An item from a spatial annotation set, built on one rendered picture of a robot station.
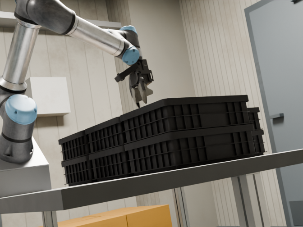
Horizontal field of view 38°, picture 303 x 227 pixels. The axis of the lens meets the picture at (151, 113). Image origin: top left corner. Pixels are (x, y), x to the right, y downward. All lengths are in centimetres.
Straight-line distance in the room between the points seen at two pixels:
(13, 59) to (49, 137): 279
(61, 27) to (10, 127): 43
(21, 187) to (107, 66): 338
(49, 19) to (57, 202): 83
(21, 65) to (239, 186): 94
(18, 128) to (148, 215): 224
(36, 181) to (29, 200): 78
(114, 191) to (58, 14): 81
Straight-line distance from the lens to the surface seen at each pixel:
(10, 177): 175
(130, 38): 192
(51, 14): 155
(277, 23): 430
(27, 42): 170
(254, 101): 448
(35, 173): 178
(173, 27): 517
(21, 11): 166
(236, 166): 114
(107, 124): 171
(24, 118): 168
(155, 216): 382
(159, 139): 142
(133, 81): 188
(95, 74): 487
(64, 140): 209
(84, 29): 162
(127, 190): 92
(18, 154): 176
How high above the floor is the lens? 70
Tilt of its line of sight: 8 degrees up
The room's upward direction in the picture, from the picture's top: 9 degrees counter-clockwise
